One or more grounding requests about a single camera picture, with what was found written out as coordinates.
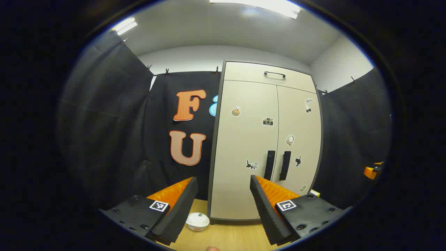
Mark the white lidded bowl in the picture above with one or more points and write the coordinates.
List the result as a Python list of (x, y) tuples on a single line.
[(197, 221)]

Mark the white cabinet door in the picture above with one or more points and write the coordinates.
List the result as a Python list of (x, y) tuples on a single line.
[(240, 146), (296, 118)]

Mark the white double-door shoe cabinet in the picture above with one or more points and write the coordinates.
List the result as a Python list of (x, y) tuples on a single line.
[(244, 71)]

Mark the long ceiling light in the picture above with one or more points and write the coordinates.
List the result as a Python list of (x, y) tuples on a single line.
[(258, 5), (124, 26)]

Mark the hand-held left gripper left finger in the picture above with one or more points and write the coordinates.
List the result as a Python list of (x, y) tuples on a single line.
[(177, 212)]

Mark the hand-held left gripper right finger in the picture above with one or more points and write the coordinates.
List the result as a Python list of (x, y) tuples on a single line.
[(266, 212)]

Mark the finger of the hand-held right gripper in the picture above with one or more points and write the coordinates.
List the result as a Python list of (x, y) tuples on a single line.
[(370, 172)]

